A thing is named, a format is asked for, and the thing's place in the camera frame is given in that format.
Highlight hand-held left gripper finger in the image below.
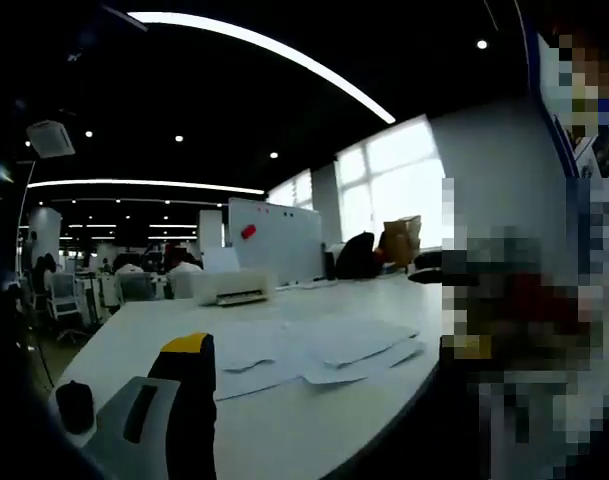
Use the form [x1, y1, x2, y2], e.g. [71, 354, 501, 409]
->
[81, 332, 218, 480]

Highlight white printing papers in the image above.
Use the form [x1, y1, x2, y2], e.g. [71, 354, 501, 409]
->
[203, 317, 428, 401]

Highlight black computer mouse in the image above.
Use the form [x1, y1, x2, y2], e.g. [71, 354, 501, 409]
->
[55, 379, 96, 436]

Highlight white table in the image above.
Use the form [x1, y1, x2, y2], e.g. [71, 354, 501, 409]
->
[48, 272, 445, 480]

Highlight white office chair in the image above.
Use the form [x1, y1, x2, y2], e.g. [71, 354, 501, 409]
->
[172, 269, 201, 301]
[117, 272, 156, 305]
[47, 272, 79, 322]

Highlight white printer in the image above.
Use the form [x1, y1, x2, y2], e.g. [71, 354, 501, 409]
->
[191, 267, 273, 308]

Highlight white printer feed paper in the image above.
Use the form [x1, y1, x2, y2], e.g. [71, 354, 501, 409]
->
[203, 244, 241, 274]

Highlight white whiteboard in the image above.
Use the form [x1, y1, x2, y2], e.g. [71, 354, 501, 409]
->
[227, 197, 326, 288]

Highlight long ceiling light strip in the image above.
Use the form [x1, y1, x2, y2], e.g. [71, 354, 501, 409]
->
[127, 11, 398, 126]
[26, 178, 266, 196]

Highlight black backpack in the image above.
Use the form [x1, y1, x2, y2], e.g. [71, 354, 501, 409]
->
[335, 230, 385, 280]

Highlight ceiling air conditioner unit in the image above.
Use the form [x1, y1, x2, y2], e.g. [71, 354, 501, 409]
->
[25, 119, 77, 159]

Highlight brown cardboard box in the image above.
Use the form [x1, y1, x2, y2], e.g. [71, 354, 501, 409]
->
[381, 215, 423, 266]

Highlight bright window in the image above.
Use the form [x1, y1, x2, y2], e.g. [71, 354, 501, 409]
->
[333, 114, 446, 251]

